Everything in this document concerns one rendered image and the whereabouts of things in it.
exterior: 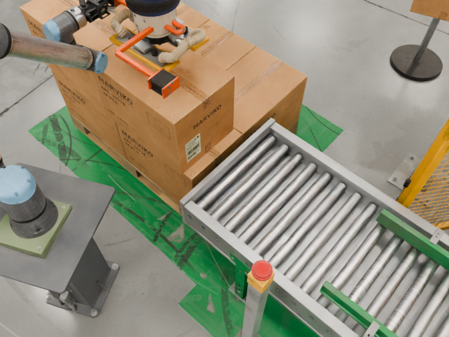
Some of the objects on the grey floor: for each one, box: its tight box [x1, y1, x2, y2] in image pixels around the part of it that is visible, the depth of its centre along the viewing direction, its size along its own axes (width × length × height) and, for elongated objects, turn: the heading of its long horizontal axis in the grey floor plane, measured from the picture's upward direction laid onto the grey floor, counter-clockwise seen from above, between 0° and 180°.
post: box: [241, 271, 275, 337], centre depth 191 cm, size 7×7×100 cm
